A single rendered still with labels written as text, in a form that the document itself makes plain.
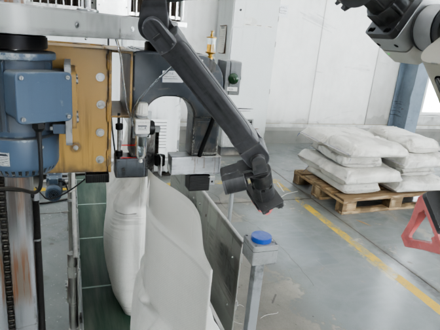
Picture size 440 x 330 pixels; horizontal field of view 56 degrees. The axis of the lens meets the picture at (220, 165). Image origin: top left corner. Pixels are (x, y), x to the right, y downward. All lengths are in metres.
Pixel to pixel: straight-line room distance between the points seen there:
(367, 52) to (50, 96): 5.90
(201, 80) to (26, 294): 0.82
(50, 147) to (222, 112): 0.37
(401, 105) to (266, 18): 2.88
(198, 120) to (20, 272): 0.66
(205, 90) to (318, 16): 5.14
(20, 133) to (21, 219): 0.39
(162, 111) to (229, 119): 3.03
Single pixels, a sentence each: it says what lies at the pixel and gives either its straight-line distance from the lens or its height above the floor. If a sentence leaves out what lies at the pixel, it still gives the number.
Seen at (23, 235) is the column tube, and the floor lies 0.83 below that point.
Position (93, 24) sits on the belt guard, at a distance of 0.94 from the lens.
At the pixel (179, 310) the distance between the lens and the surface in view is 0.81.
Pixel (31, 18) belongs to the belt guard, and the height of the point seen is 1.39.
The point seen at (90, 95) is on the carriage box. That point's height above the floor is 1.23.
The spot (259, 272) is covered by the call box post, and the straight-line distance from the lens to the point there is 1.26.
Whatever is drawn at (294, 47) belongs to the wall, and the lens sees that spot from 5.82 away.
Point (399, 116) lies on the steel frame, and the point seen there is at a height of 0.44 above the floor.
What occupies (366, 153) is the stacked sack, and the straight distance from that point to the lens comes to 3.67.
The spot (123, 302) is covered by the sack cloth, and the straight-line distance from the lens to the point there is 1.64.
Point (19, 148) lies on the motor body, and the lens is 0.89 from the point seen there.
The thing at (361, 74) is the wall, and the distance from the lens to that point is 6.47.
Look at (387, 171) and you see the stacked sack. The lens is 3.93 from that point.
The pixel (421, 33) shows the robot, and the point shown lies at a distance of 0.90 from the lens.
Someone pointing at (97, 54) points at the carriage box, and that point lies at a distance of 1.06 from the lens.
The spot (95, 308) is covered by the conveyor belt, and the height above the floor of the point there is 0.38.
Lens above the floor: 1.40
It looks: 18 degrees down
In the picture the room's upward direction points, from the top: 5 degrees clockwise
